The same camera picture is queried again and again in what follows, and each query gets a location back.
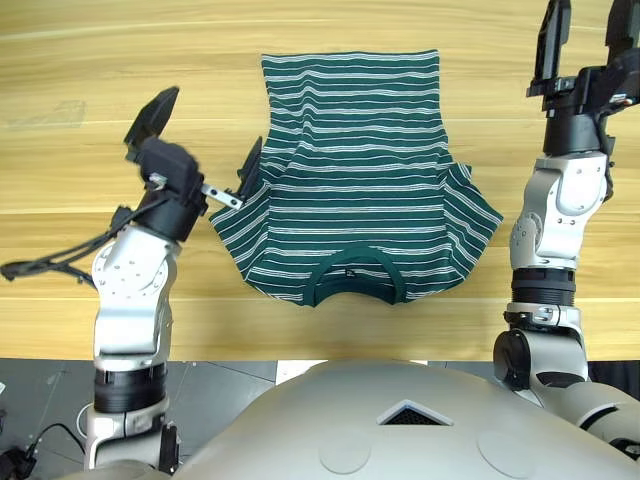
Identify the black cable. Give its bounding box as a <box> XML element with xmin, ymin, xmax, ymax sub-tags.
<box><xmin>597</xmin><ymin>113</ymin><xmax>618</xmax><ymax>204</ymax></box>
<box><xmin>0</xmin><ymin>202</ymin><xmax>149</xmax><ymax>287</ymax></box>

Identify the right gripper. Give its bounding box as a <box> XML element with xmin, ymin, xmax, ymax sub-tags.
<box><xmin>525</xmin><ymin>0</ymin><xmax>640</xmax><ymax>158</ymax></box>

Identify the green white striped T-shirt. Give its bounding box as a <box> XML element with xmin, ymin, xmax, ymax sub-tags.
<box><xmin>207</xmin><ymin>48</ymin><xmax>505</xmax><ymax>309</ymax></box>

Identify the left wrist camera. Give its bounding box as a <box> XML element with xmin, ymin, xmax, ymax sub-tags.
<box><xmin>125</xmin><ymin>137</ymin><xmax>206</xmax><ymax>204</ymax></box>

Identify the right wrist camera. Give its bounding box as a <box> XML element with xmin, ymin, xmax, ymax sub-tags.
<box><xmin>577</xmin><ymin>49</ymin><xmax>640</xmax><ymax>117</ymax></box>

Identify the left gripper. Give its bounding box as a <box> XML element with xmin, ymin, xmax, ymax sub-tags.
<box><xmin>123</xmin><ymin>85</ymin><xmax>265</xmax><ymax>245</ymax></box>

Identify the robot body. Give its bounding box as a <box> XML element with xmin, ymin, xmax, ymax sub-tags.
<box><xmin>54</xmin><ymin>358</ymin><xmax>640</xmax><ymax>480</ymax></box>

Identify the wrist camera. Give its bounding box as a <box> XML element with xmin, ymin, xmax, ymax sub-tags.
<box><xmin>577</xmin><ymin>49</ymin><xmax>640</xmax><ymax>117</ymax></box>
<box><xmin>125</xmin><ymin>137</ymin><xmax>206</xmax><ymax>204</ymax></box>

